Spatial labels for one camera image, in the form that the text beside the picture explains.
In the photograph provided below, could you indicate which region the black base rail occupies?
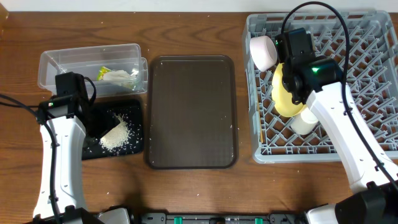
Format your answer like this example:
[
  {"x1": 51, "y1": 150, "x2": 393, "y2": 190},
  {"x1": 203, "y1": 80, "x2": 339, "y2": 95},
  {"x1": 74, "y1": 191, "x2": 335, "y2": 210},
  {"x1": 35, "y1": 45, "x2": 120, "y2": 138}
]
[{"x1": 93, "y1": 205, "x2": 312, "y2": 224}]

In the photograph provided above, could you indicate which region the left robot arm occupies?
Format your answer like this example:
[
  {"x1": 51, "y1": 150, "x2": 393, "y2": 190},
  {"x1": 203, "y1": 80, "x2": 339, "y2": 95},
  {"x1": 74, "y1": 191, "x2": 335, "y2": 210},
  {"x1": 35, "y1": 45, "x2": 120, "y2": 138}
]
[{"x1": 32, "y1": 72, "x2": 132, "y2": 223}]

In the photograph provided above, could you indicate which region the pink white bowl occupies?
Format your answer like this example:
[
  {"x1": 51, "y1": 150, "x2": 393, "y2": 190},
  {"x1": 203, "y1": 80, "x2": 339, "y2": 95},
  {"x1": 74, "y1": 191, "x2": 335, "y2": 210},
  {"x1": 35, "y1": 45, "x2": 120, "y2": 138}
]
[{"x1": 249, "y1": 35, "x2": 278, "y2": 72}]

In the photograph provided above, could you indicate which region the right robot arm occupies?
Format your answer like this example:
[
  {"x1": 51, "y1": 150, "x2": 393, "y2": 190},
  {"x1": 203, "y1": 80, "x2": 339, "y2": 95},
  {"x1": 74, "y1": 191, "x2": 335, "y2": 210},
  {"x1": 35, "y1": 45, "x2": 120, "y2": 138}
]
[{"x1": 272, "y1": 28, "x2": 397, "y2": 223}]

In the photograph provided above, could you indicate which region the clear plastic bin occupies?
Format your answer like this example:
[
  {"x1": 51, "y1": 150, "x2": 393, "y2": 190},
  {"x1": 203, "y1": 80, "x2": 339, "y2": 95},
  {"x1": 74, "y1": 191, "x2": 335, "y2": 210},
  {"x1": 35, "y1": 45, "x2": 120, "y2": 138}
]
[{"x1": 37, "y1": 44, "x2": 148, "y2": 98}]

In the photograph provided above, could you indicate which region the wooden chopstick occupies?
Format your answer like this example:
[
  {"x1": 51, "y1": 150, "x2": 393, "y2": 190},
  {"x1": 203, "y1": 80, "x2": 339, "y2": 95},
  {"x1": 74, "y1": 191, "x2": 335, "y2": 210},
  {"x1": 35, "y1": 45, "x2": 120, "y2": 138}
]
[{"x1": 258, "y1": 114, "x2": 264, "y2": 143}]

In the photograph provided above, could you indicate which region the black waste tray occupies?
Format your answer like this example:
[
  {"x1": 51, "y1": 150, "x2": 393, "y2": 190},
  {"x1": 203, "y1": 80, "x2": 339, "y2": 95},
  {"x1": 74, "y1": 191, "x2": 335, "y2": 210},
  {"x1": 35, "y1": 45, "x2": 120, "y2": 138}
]
[{"x1": 82, "y1": 100, "x2": 144, "y2": 160}]

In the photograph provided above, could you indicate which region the white napkin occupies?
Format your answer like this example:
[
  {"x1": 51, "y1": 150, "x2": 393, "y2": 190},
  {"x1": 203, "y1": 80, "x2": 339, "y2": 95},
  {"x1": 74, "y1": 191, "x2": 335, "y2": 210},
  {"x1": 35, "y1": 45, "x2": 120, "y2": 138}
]
[{"x1": 102, "y1": 70, "x2": 140, "y2": 89}]

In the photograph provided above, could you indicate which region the yellow plate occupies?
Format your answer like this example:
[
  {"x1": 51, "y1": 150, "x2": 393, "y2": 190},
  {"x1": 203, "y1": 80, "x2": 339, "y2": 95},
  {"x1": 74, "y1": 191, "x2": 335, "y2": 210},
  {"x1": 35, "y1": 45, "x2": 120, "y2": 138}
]
[{"x1": 271, "y1": 63, "x2": 306, "y2": 118}]

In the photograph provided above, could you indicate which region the green orange snack wrapper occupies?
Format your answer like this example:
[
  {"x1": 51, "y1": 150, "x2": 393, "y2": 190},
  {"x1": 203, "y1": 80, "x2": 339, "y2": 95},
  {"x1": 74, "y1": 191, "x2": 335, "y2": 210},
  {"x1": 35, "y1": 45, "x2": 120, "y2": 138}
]
[{"x1": 96, "y1": 66, "x2": 112, "y2": 81}]

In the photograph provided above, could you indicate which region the grey dishwasher rack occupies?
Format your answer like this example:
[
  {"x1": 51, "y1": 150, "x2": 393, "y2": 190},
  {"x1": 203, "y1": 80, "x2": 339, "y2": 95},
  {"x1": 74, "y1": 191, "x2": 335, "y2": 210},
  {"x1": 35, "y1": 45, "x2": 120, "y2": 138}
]
[{"x1": 242, "y1": 11, "x2": 397, "y2": 164}]

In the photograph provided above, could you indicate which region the rice food waste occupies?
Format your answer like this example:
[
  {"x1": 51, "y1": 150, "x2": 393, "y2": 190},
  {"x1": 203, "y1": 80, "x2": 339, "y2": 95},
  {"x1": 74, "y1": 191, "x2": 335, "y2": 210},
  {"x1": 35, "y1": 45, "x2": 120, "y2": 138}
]
[{"x1": 83, "y1": 114, "x2": 144, "y2": 159}]

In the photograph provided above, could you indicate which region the small white green cup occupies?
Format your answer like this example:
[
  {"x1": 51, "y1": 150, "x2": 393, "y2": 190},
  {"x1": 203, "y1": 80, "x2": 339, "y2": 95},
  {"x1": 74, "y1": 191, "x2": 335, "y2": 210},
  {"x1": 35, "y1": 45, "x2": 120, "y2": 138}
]
[{"x1": 290, "y1": 107, "x2": 318, "y2": 135}]

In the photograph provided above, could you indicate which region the dark brown serving tray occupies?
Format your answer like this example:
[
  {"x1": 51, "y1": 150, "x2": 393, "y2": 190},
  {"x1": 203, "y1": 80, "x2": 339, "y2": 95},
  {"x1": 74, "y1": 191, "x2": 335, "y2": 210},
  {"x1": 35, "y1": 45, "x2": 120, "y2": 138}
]
[{"x1": 144, "y1": 55, "x2": 238, "y2": 170}]

